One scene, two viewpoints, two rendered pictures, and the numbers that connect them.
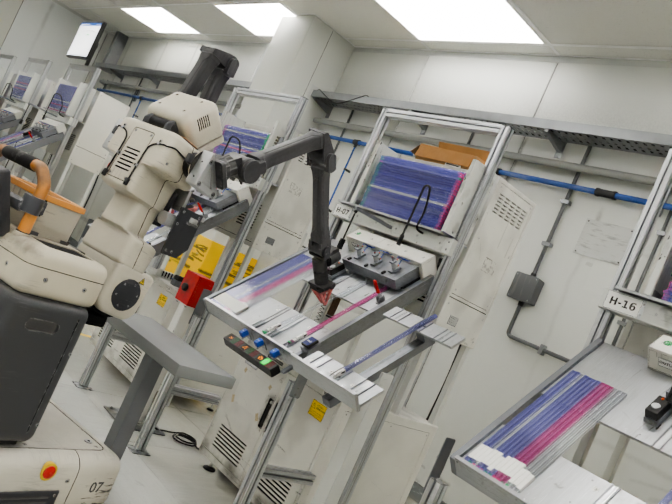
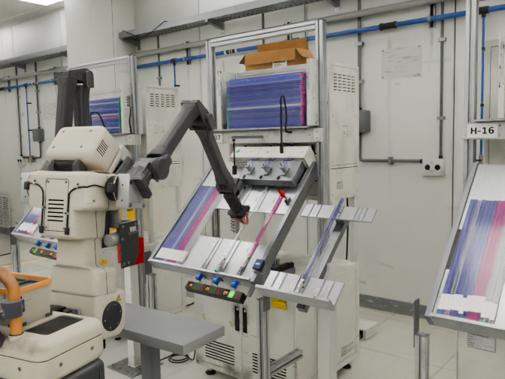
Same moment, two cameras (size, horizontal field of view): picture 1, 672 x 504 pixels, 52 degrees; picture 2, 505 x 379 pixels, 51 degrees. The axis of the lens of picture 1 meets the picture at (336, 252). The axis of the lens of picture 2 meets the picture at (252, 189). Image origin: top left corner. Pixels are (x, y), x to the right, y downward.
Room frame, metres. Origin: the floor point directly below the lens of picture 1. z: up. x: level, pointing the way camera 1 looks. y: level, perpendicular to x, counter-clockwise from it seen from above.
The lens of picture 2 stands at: (0.30, 0.33, 1.33)
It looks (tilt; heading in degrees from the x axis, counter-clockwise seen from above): 5 degrees down; 351
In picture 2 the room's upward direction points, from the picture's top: 1 degrees counter-clockwise
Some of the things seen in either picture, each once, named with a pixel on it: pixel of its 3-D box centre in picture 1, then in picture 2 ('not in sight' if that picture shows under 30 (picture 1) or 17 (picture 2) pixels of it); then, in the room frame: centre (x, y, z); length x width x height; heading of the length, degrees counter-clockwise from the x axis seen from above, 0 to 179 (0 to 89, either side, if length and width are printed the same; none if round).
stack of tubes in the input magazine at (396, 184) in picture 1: (416, 194); (269, 101); (3.05, -0.22, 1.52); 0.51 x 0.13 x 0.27; 41
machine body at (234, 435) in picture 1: (314, 444); (277, 317); (3.18, -0.27, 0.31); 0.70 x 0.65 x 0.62; 41
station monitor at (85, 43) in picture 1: (89, 44); not in sight; (6.59, 2.96, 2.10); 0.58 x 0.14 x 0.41; 41
